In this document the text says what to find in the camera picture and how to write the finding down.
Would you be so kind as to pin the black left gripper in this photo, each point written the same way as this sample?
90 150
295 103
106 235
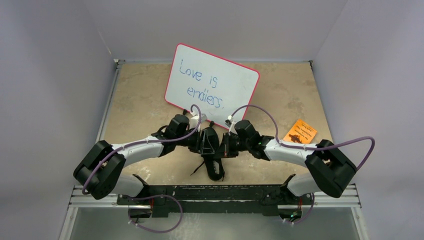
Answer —
206 147

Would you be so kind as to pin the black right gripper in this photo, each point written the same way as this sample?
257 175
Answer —
226 145

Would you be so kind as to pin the black shoe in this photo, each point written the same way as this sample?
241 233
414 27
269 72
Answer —
208 148

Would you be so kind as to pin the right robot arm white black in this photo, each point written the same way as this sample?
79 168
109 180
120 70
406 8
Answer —
329 170

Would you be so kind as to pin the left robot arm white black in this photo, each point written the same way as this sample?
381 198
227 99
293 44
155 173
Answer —
100 170

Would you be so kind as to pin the pink framed whiteboard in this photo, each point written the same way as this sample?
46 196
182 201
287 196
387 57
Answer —
219 87

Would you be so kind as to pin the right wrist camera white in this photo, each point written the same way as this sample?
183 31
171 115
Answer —
230 123

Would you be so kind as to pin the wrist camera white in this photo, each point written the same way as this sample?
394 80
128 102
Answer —
196 121
230 123

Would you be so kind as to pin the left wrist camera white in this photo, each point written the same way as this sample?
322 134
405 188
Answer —
196 121

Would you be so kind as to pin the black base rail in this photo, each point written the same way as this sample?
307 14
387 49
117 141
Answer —
270 200

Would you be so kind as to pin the aluminium frame rail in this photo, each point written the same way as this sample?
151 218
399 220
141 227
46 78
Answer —
317 197

